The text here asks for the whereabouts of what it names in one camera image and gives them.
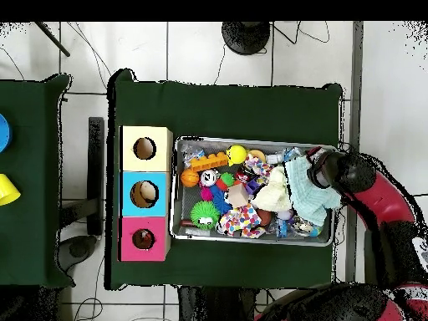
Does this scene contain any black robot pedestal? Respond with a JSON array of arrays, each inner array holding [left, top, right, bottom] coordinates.
[[176, 285, 262, 321]]

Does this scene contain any blue cup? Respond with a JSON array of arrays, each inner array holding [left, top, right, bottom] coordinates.
[[0, 113, 13, 154]]

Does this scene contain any cream white cloth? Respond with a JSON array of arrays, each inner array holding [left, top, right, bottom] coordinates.
[[250, 166, 293, 212]]

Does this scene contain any polka dot cloth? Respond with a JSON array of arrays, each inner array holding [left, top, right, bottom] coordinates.
[[216, 202, 267, 239]]

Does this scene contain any silver mesh bin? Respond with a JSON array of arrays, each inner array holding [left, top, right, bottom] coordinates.
[[169, 135, 338, 247]]

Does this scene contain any green spiky ball toy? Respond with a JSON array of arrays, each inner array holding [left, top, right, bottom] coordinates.
[[189, 200, 222, 231]]

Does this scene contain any wooden three-hole box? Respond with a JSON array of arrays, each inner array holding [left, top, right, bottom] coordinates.
[[119, 125, 174, 262]]

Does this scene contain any orange toy block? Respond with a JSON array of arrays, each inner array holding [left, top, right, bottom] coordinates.
[[189, 150, 230, 172]]

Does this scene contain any yellow ball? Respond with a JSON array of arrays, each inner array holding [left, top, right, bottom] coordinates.
[[226, 144, 248, 167]]

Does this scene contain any beige cardboard block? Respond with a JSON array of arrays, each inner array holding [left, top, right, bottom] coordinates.
[[227, 182, 250, 208]]

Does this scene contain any black upright panel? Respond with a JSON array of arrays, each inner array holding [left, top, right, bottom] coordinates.
[[86, 116, 105, 237]]

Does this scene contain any dark green side tablecloth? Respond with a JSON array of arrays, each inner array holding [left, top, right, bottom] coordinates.
[[0, 73, 75, 288]]

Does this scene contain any black rod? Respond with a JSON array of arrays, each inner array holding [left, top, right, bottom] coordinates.
[[34, 21, 71, 58]]

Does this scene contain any black round stand base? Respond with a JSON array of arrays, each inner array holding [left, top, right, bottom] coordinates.
[[221, 21, 271, 56]]

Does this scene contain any yellow cup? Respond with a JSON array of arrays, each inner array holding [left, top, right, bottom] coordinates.
[[0, 173, 22, 207]]

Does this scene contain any orange toy basketball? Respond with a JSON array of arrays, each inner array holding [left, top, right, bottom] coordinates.
[[180, 168, 201, 188]]

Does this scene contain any mint green cloth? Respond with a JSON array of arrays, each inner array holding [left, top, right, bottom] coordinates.
[[283, 156, 342, 228]]

